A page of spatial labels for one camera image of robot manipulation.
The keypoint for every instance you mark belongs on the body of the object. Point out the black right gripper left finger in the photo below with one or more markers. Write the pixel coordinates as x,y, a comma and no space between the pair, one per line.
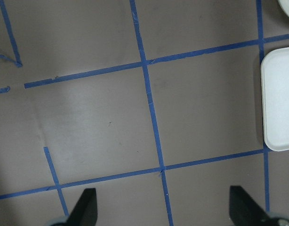
85,212

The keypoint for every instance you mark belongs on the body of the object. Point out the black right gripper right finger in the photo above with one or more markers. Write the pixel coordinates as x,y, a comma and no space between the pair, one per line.
244,211

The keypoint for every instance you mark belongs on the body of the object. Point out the white round saucer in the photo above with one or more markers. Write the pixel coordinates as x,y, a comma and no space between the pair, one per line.
288,8

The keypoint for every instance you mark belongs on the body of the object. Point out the white rectangular foam tray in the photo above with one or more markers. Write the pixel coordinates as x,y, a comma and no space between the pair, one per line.
275,99

